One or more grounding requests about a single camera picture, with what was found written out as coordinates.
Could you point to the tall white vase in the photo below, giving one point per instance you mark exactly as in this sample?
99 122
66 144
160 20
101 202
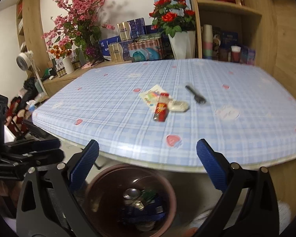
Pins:
182 45

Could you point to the red and black patterned cloth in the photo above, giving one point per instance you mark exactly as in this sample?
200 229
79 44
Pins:
16 113

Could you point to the orange flower bunch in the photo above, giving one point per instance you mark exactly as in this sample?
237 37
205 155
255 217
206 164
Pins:
59 51

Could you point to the blue gift boxes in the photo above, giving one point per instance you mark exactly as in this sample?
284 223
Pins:
145 44

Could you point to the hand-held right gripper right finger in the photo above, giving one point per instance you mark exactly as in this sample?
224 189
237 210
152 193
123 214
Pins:
211 163

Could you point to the stack of paper cups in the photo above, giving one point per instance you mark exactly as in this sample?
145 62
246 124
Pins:
207 42

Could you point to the red paper cup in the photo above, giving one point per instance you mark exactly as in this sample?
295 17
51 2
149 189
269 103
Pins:
235 54

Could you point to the blue box with silver cup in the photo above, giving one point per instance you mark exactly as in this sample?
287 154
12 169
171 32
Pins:
119 50
132 29

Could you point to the white desk fan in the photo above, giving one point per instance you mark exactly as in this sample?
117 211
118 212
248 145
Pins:
24 58

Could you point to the wooden shelf unit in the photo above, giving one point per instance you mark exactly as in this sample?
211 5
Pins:
286 42

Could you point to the light blue carton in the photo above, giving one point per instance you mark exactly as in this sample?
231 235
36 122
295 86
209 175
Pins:
248 55

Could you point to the colourful printed wrapper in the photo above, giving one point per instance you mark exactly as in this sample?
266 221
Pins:
150 95

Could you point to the small white vase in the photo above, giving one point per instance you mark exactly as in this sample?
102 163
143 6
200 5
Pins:
69 65

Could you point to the blue plaid tablecloth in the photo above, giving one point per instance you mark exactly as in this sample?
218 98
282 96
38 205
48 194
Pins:
113 118

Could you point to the pink blossom plant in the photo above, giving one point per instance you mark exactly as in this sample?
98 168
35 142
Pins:
81 2

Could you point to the brown plastic bin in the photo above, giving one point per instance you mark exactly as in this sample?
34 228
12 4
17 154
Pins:
98 190

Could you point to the purple flower bunch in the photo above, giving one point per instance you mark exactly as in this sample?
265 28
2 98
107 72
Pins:
91 51

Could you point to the dark blue box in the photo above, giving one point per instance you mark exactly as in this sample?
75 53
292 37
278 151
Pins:
229 39

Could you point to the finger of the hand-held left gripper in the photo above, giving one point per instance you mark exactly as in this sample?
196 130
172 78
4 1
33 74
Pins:
44 145
42 156

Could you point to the white plastic wrapper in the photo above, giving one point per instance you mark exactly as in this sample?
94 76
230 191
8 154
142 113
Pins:
177 106

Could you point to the red snack packet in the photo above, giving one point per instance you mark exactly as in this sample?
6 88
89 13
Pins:
161 108

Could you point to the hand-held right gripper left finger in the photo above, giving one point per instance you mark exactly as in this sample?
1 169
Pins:
85 163

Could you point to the black plastic fork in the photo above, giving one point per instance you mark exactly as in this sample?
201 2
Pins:
191 91

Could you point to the red rose bouquet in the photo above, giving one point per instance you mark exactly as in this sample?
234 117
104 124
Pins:
171 17

